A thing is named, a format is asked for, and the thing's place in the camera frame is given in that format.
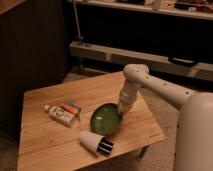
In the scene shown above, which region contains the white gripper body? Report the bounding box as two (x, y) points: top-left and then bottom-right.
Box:
(116, 87), (138, 116)

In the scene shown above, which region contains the green ceramic bowl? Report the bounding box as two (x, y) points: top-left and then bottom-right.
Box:
(90, 103), (122, 135)

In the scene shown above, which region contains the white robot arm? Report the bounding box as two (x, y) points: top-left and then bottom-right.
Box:
(118, 64), (213, 171)

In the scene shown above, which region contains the white cup with black stripes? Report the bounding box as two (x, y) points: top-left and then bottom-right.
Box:
(79, 131), (113, 155)

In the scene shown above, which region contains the orange small box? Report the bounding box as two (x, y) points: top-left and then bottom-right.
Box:
(62, 103), (81, 116)

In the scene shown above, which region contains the wooden table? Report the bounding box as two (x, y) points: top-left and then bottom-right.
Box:
(18, 72), (165, 171)

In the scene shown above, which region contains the white tube with label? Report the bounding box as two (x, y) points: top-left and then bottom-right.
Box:
(44, 105), (74, 127)

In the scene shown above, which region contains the black handle on shelf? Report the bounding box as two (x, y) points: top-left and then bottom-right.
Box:
(168, 57), (198, 67)

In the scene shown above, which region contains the metal shelf frame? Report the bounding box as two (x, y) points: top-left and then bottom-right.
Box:
(69, 0), (213, 92)

